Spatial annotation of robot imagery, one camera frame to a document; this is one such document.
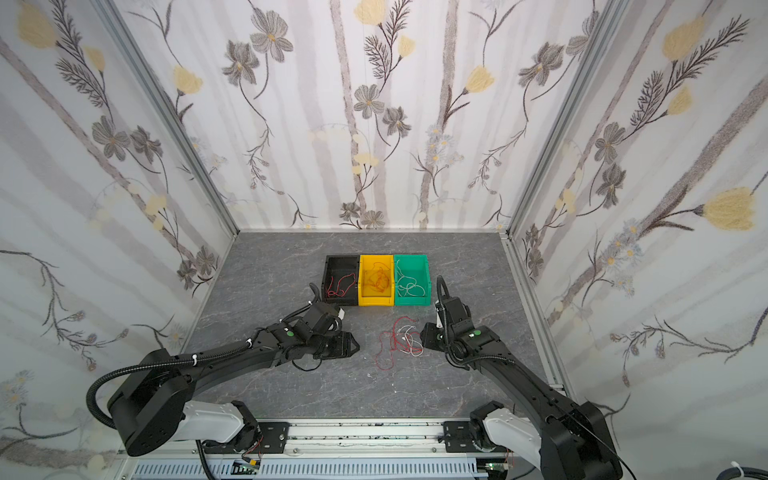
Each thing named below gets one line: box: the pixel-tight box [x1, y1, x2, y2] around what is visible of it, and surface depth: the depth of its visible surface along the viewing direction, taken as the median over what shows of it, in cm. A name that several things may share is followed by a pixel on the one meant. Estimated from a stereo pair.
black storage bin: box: [322, 254, 360, 306], surface depth 103 cm
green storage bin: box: [394, 254, 431, 307], surface depth 103 cm
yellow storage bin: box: [358, 254, 395, 307], surface depth 103 cm
